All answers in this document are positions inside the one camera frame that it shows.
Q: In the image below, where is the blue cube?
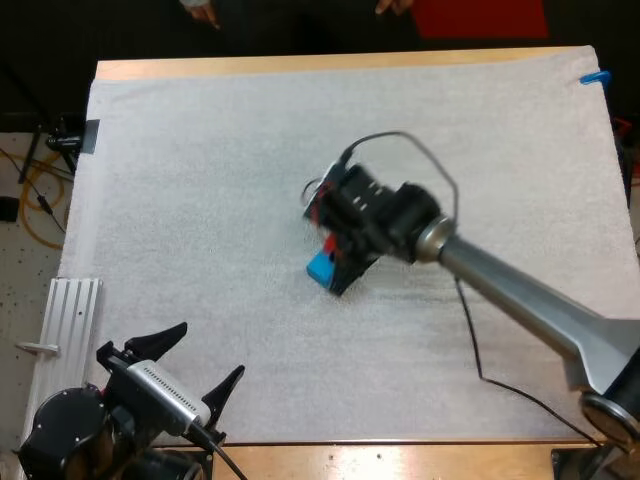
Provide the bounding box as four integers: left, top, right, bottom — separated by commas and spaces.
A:
305, 250, 338, 288

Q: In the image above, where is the black camera cable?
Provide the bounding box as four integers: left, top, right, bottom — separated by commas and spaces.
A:
190, 422, 248, 480
338, 130, 604, 447

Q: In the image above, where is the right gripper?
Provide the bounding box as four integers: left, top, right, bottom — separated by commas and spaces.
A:
319, 163, 404, 298

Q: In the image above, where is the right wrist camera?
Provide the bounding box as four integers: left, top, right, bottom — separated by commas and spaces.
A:
301, 160, 351, 224

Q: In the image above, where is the person's hand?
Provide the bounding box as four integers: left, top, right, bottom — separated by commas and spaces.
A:
179, 0, 222, 31
374, 0, 417, 16

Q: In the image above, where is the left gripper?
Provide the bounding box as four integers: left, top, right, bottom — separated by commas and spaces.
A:
95, 321, 247, 447

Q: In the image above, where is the black right camera cable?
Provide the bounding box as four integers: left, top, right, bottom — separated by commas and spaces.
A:
338, 130, 604, 447

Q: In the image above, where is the ribbed aluminium rail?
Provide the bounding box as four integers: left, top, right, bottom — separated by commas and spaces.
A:
15, 277, 105, 397

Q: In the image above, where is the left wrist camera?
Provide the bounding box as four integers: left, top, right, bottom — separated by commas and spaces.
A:
124, 360, 212, 435

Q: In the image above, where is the black left camera cable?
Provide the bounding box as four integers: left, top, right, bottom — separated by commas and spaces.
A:
190, 422, 248, 480

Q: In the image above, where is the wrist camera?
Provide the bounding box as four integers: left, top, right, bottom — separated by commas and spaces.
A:
301, 160, 351, 224
124, 360, 212, 435

